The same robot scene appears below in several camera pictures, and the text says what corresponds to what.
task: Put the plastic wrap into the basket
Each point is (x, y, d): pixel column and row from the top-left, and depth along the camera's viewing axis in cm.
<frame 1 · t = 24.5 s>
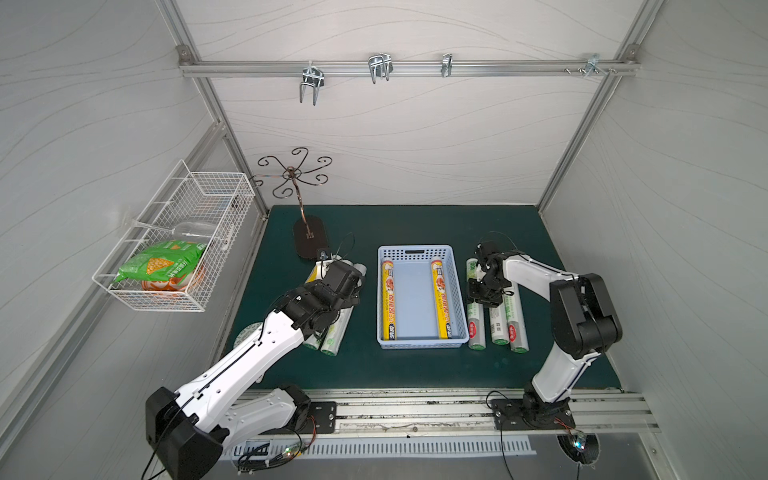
left hand: (335, 288, 77), fingers open
right hand: (474, 299, 94), fingers open
blue plastic basket: (416, 327, 88), point 3 cm above the table
yellow wrap roll right of group: (388, 300, 92), point 4 cm above the table
yellow wrap roll chef: (442, 302, 92), point 4 cm above the table
white green grape wrap roll: (475, 314, 90), point 4 cm above the table
white green roll right outer: (517, 324, 88), point 4 cm above the table

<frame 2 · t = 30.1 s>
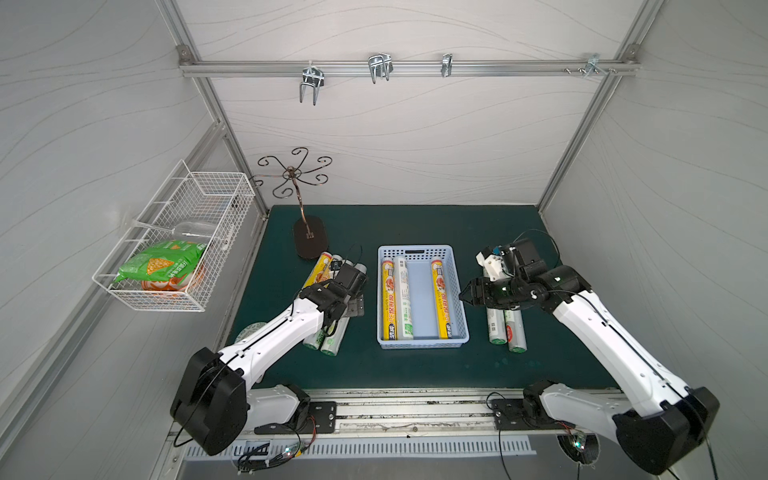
left hand: (343, 303, 84), fingers open
right hand: (470, 295, 75), fingers open
white green grape wrap roll: (405, 330, 86), point 5 cm above the table
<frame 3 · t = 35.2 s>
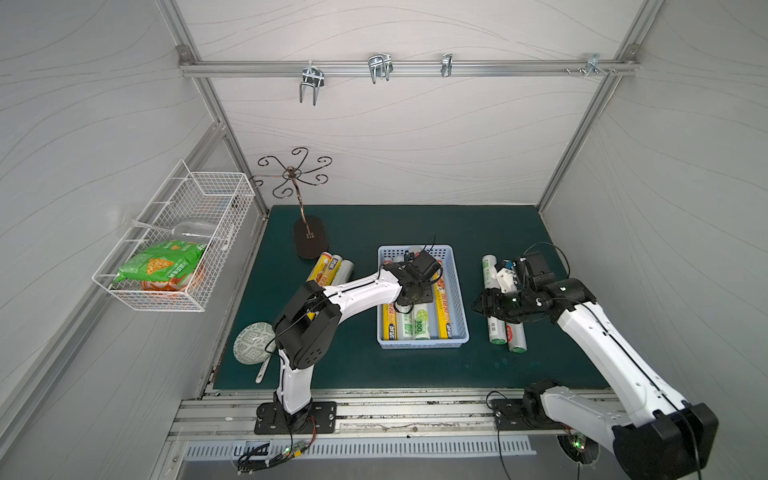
left hand: (427, 297, 88), fingers open
right hand: (482, 307, 77), fingers open
white green wrap roll: (421, 319, 83), point 9 cm above the table
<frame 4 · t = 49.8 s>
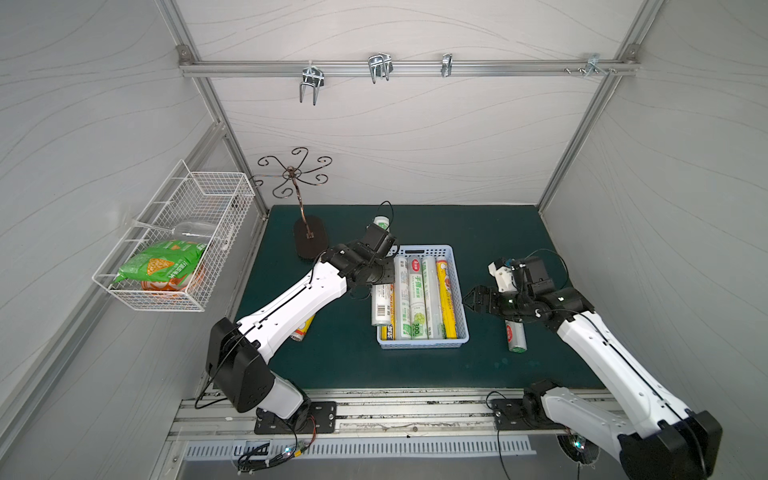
left hand: (388, 273, 79), fingers open
right hand: (477, 302, 78), fingers open
white green roll right middle: (417, 299, 92), point 5 cm above the table
